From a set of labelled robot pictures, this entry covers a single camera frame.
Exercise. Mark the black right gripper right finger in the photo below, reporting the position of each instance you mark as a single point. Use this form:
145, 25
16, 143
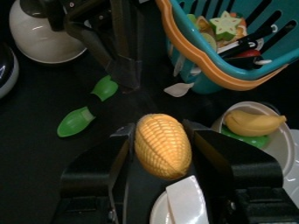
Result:
237, 169

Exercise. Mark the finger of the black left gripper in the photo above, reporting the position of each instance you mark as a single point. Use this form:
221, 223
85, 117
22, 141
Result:
86, 43
124, 67

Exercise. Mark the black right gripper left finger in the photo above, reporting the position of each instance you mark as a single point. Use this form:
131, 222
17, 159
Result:
89, 175

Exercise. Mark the red toy food piece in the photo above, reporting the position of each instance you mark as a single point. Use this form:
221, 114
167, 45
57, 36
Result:
248, 53

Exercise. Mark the green toy star fruit slice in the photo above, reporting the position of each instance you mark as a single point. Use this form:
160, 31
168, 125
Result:
225, 26

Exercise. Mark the teal basket with orange rim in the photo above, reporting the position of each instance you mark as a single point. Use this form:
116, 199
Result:
201, 85

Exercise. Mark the white toy kettle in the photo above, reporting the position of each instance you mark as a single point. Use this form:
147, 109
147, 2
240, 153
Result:
42, 40

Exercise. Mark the yellow toy corn cob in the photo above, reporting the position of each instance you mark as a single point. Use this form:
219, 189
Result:
161, 145

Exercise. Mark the green toy food piece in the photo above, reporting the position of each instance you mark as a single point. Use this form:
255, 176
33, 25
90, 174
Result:
252, 140

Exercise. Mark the small white toy piece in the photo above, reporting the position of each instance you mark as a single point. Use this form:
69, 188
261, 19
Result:
176, 89

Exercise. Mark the green toy husk leaf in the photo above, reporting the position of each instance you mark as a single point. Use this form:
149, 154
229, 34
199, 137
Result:
73, 122
104, 87

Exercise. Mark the yellow toy banana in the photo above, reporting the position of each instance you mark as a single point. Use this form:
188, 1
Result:
252, 124

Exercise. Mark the orange toy fruit piece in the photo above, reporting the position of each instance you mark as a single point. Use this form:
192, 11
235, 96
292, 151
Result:
203, 24

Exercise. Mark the yellow-green toy fruit slice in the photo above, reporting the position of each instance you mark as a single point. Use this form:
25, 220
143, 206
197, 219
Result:
209, 41

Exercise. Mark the white bowl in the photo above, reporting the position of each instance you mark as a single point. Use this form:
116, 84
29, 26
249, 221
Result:
280, 145

